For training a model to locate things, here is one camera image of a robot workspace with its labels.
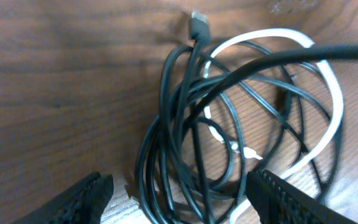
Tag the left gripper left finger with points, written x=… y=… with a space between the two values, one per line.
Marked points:
x=84 y=202

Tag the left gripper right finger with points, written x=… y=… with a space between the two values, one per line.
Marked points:
x=277 y=201

